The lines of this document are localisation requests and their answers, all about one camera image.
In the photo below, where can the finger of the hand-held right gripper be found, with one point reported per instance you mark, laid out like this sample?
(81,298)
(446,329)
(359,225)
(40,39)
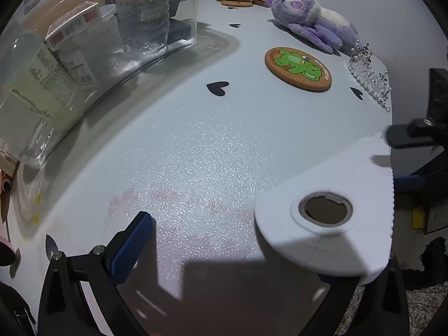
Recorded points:
(409,183)
(409,134)

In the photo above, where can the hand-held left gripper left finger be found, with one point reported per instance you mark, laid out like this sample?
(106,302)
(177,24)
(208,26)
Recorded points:
(131,248)

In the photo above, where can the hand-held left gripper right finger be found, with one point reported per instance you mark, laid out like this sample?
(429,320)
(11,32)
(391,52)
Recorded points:
(334,299)

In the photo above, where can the clear plastic storage bin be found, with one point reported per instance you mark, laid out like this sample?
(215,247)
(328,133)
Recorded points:
(115,63)

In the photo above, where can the round clear plastic container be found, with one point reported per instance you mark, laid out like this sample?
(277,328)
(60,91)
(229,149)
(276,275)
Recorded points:
(80,66)

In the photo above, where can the yellow tag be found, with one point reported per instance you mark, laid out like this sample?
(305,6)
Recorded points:
(418,217)

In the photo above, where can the black fluffy object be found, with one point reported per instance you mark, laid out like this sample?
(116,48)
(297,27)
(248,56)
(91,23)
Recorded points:
(434,259)

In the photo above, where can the pearl tiara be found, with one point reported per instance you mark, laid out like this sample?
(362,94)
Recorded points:
(364,59)

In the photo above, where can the shaggy grey rug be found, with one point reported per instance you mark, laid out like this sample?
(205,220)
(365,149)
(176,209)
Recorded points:
(427,308)

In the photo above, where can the pink stand mirror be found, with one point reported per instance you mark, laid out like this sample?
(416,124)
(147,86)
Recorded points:
(5,250)

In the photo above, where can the frog coaster with brown rim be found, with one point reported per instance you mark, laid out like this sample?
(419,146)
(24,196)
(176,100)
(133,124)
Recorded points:
(297,66)

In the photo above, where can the purple plush toy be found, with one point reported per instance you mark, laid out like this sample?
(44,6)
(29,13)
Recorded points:
(308,10)

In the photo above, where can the pale green white-capped bottle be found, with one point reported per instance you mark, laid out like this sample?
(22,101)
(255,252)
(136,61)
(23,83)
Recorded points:
(31,94)

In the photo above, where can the black box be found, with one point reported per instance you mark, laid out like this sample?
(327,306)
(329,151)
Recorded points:
(180,29)

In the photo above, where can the red card box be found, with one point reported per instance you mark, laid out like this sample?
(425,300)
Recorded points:
(70,26)

